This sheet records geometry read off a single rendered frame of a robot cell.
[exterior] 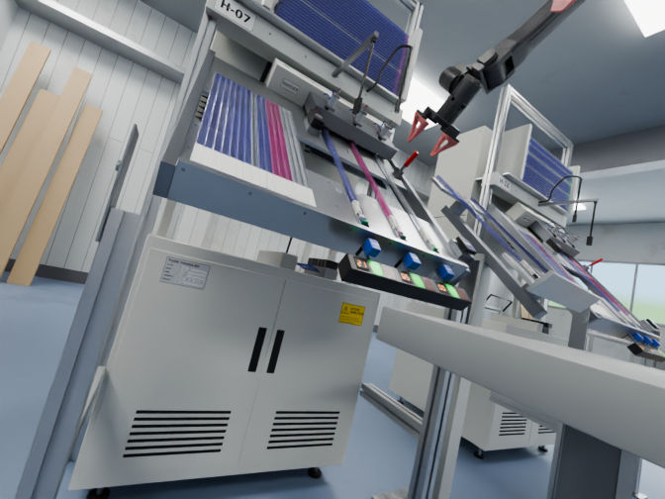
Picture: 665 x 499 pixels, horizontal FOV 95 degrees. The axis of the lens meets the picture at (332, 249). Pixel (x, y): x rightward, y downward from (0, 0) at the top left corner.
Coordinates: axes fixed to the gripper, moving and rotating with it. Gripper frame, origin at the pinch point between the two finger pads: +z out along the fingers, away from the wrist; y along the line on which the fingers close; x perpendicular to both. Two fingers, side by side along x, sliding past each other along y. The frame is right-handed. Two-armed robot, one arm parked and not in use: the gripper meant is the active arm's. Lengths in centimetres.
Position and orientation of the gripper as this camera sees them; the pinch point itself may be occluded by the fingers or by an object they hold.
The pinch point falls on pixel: (422, 146)
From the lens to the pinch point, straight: 98.0
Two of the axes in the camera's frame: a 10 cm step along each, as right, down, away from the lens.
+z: -5.2, 6.6, 5.5
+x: 1.5, 7.0, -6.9
